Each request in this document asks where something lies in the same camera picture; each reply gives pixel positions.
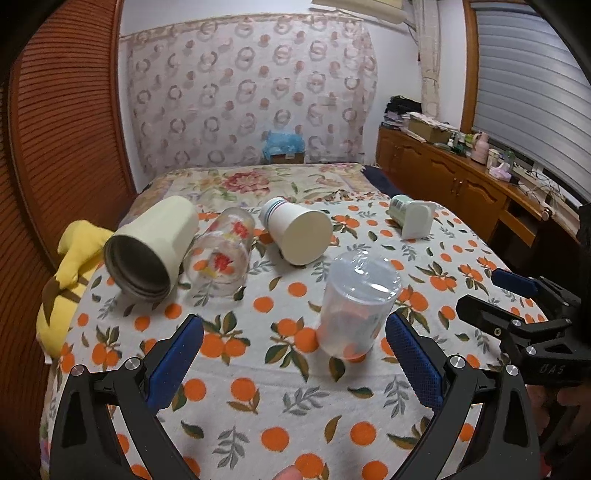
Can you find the lace curtain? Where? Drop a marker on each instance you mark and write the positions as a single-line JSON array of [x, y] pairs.
[[429, 60]]

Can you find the pile of papers and boxes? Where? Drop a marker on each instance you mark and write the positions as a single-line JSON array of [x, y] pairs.
[[427, 127]]

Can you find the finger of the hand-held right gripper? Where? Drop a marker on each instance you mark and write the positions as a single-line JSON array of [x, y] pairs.
[[485, 314], [515, 281]]

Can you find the cream steel tumbler cup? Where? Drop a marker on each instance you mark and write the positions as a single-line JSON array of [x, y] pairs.
[[157, 226]]

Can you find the stack of dark clothes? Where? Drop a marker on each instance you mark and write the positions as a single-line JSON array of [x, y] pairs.
[[401, 108]]

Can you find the white air conditioner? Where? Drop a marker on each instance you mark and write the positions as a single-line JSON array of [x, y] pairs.
[[360, 7]]

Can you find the white power strip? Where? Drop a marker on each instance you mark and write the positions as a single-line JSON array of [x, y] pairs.
[[526, 170]]

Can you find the blue plastic bag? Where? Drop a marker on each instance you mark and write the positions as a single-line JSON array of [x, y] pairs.
[[282, 142]]

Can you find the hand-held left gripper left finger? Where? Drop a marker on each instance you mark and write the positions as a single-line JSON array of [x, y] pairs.
[[178, 355]]

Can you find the orange fruit print blanket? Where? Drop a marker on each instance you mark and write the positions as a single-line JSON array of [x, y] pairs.
[[277, 369]]

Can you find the floral bedspread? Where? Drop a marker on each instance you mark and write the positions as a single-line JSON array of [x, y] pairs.
[[244, 180]]

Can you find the yellow plush toy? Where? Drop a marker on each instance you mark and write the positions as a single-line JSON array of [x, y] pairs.
[[74, 244]]

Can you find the small pink object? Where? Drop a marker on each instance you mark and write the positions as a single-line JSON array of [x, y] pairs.
[[500, 172]]

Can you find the green and white mug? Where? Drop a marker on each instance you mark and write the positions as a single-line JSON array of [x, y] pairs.
[[415, 219]]

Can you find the translucent plastic cup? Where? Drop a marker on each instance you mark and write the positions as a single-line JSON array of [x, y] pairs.
[[355, 300]]

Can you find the wooden cabinet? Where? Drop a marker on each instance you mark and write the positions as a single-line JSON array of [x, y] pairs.
[[438, 170]]

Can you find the dark blue sheet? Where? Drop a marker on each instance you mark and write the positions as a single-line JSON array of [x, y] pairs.
[[383, 182]]

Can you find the person's right hand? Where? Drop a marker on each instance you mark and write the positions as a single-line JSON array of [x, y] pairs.
[[545, 401]]

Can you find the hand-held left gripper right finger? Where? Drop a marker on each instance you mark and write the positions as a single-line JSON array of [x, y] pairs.
[[411, 355]]

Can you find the floral print glass cup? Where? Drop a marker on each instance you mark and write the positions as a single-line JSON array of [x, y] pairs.
[[221, 258]]

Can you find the wooden louvered door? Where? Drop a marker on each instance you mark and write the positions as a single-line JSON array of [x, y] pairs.
[[60, 115]]

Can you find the grey window blind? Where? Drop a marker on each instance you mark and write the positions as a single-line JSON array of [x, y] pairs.
[[521, 83]]

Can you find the cardboard box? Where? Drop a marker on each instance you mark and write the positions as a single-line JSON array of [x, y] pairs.
[[287, 158]]

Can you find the striped white paper cup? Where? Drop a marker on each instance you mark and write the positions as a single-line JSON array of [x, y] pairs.
[[295, 230]]

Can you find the person's left hand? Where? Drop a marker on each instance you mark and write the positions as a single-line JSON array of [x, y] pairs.
[[290, 473]]

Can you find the pink bottle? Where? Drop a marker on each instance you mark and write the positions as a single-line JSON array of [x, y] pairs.
[[480, 148]]

